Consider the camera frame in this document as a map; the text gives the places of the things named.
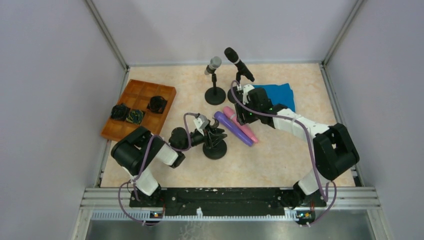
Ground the black mic stand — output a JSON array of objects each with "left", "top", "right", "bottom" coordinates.
[
  {"left": 227, "top": 71, "right": 243, "bottom": 104},
  {"left": 204, "top": 73, "right": 227, "bottom": 106},
  {"left": 202, "top": 118, "right": 228, "bottom": 160}
]

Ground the silver grey microphone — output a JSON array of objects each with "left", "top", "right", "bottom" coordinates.
[{"left": 204, "top": 56, "right": 222, "bottom": 76}]

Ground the black microphone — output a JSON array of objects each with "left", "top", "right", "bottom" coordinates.
[{"left": 224, "top": 47, "right": 255, "bottom": 83}]

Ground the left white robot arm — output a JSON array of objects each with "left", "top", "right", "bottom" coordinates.
[{"left": 111, "top": 124, "right": 227, "bottom": 202}]

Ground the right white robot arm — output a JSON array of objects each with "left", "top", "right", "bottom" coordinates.
[{"left": 234, "top": 84, "right": 360, "bottom": 201}]

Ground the pink microphone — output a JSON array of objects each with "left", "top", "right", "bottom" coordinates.
[{"left": 223, "top": 106, "right": 259, "bottom": 144}]

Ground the purple microphone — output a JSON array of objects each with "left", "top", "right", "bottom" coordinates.
[{"left": 214, "top": 111, "right": 254, "bottom": 147}]

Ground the blue folded cloth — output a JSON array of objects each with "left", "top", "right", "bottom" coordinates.
[{"left": 253, "top": 83, "right": 296, "bottom": 112}]

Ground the black bundle upper tray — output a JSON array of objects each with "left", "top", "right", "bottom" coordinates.
[{"left": 147, "top": 95, "right": 168, "bottom": 114}]

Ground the brown wooden compartment tray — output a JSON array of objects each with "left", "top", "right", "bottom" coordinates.
[{"left": 100, "top": 79, "right": 177, "bottom": 143}]

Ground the green black bundle in tray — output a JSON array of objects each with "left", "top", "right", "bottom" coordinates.
[{"left": 125, "top": 109, "right": 145, "bottom": 125}]

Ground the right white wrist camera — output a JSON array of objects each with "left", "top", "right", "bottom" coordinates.
[{"left": 235, "top": 84, "right": 255, "bottom": 105}]

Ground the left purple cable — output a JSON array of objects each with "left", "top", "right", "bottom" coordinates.
[{"left": 117, "top": 112, "right": 201, "bottom": 227}]

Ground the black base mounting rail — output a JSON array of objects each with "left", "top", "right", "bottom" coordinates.
[{"left": 129, "top": 187, "right": 312, "bottom": 217}]

